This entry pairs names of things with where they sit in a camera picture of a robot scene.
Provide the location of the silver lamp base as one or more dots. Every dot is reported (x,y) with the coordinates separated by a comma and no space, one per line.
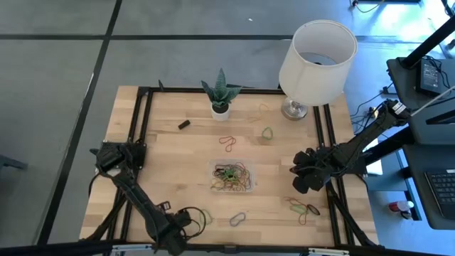
(294,112)

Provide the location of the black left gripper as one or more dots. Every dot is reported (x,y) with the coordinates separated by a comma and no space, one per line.
(167,227)

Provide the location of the silver aluminium bracket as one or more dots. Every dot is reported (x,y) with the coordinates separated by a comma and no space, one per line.
(328,251)
(131,247)

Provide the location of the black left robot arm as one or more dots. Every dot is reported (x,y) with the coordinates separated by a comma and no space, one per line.
(136,197)

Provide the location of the black computer keyboard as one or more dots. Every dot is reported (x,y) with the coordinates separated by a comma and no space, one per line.
(442,193)

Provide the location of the white lamp shade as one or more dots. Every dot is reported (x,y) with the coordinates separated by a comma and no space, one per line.
(313,85)

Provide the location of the yellow rubber band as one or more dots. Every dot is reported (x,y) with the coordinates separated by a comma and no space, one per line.
(267,106)

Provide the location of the black office desk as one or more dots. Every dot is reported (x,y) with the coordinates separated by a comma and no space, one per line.
(401,85)
(416,199)

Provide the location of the blue rubber band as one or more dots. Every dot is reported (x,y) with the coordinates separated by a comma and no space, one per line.
(231,222)

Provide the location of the white plant pot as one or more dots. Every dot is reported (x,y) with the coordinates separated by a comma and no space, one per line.
(220,115)

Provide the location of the clear plastic bin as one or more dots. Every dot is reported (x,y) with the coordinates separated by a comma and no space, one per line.
(247,161)

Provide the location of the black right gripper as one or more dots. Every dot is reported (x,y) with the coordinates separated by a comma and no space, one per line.
(318,174)

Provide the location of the red white bottle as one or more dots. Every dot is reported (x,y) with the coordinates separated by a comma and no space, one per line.
(398,206)

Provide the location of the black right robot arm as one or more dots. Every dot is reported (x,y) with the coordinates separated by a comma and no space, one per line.
(359,142)

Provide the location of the black power box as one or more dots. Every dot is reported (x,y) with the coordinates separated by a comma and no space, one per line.
(428,76)

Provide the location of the green snake plant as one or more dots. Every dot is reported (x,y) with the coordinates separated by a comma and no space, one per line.
(220,94)

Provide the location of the yellow plug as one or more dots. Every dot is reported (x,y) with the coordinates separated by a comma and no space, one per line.
(372,112)

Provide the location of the black diagonal pole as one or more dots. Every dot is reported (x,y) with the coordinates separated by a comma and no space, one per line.
(430,42)

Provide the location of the red rubber band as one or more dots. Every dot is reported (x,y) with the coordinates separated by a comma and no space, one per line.
(227,137)
(305,218)

